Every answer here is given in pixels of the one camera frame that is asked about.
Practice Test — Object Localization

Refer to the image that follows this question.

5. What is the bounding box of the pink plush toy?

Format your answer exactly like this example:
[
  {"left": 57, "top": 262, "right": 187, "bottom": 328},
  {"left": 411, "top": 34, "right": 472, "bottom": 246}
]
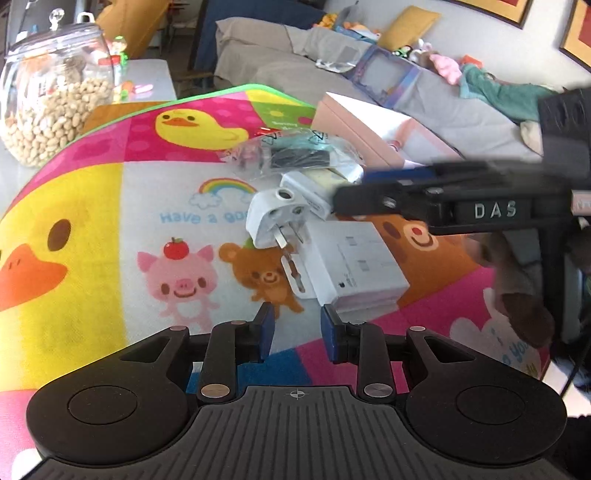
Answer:
[{"left": 429, "top": 53, "right": 463, "bottom": 86}]

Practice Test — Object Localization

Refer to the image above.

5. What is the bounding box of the small jar with red lid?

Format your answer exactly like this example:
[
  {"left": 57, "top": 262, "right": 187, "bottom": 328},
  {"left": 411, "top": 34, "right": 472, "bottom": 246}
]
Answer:
[{"left": 97, "top": 48, "right": 116, "bottom": 89}]

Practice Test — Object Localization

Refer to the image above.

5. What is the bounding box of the white plush toy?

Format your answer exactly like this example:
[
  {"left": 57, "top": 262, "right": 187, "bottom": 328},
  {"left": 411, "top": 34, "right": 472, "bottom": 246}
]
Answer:
[{"left": 409, "top": 41, "right": 435, "bottom": 66}]

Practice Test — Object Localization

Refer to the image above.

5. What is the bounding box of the clear plastic bag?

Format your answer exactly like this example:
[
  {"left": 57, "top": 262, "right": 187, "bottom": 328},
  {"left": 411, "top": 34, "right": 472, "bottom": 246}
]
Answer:
[{"left": 316, "top": 46, "right": 366, "bottom": 75}]

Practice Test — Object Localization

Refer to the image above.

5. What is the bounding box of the dark blue cloth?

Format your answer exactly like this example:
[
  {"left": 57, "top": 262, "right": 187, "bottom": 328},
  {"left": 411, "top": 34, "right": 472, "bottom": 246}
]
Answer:
[{"left": 194, "top": 0, "right": 326, "bottom": 71}]

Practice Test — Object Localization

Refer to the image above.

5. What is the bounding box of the glass jar of peanuts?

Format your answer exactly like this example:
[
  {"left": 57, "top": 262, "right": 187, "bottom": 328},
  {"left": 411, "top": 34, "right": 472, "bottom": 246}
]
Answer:
[{"left": 0, "top": 8, "right": 116, "bottom": 168}]

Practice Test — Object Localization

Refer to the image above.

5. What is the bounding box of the clear bag with black cable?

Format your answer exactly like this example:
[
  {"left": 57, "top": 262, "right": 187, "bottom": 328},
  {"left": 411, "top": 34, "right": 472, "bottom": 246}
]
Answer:
[{"left": 222, "top": 128, "right": 366, "bottom": 182}]

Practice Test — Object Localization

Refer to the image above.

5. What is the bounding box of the green plastic toy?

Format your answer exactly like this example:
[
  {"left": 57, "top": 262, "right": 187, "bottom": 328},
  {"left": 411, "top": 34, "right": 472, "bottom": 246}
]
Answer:
[{"left": 112, "top": 38, "right": 132, "bottom": 70}]

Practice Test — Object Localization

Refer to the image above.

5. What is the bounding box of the white and cream box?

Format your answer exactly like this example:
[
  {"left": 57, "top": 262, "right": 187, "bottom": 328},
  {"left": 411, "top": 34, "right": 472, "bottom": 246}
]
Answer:
[{"left": 280, "top": 168, "right": 366, "bottom": 220}]

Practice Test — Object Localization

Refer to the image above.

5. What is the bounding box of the pink box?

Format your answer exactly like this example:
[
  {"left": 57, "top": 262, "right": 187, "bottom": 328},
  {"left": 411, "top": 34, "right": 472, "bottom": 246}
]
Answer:
[{"left": 311, "top": 91, "right": 463, "bottom": 172}]

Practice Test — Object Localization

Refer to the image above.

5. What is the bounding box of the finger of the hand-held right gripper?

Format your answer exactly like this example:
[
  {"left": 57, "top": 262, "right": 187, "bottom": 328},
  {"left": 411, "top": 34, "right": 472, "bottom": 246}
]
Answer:
[
  {"left": 364, "top": 162, "right": 463, "bottom": 184},
  {"left": 332, "top": 182, "right": 451, "bottom": 227}
]

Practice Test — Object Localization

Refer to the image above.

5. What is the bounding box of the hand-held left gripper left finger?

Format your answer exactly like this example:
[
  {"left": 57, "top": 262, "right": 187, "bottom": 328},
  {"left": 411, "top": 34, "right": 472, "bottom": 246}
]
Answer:
[{"left": 120, "top": 302, "right": 277, "bottom": 405}]

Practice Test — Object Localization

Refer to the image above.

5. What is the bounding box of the framed wall picture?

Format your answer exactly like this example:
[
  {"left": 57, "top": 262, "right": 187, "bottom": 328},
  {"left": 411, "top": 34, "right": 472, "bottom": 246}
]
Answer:
[
  {"left": 558, "top": 0, "right": 591, "bottom": 73},
  {"left": 443, "top": 0, "right": 539, "bottom": 29}
]

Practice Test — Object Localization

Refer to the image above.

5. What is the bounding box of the yellow pillow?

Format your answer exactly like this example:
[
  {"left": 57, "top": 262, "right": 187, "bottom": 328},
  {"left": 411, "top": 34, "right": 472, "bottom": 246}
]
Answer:
[{"left": 376, "top": 6, "right": 442, "bottom": 45}]

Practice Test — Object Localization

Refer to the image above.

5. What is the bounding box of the teal cloth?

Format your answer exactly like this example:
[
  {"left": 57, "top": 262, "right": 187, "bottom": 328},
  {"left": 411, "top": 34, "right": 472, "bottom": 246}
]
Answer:
[{"left": 459, "top": 62, "right": 562, "bottom": 123}]

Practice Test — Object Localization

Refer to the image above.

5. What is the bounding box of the white plug adapter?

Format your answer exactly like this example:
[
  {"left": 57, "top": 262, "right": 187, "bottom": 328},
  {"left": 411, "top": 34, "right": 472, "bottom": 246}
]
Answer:
[
  {"left": 281, "top": 252, "right": 320, "bottom": 302},
  {"left": 246, "top": 187, "right": 325, "bottom": 251}
]

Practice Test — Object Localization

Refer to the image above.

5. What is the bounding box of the purple frame box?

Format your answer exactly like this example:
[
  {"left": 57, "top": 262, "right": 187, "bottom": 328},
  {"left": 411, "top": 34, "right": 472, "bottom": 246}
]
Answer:
[{"left": 346, "top": 46, "right": 422, "bottom": 110}]

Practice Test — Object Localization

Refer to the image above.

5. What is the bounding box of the person's right hand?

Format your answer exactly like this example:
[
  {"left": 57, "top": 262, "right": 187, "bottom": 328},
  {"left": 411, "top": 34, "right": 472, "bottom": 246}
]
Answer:
[{"left": 465, "top": 231, "right": 556, "bottom": 350}]

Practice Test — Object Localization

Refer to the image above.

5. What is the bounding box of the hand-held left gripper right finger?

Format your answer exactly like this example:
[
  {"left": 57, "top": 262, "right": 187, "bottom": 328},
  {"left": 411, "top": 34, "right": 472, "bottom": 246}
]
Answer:
[{"left": 320, "top": 304, "right": 476, "bottom": 404}]

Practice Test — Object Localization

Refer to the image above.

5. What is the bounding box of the grey covered sofa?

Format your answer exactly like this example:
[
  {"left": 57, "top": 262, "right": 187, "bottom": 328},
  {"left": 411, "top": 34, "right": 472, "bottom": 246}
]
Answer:
[{"left": 215, "top": 16, "right": 591, "bottom": 168}]

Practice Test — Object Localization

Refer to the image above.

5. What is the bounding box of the colourful cartoon printed mat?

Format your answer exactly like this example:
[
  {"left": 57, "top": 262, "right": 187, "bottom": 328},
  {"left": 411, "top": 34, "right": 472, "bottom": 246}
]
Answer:
[{"left": 0, "top": 83, "right": 555, "bottom": 468}]

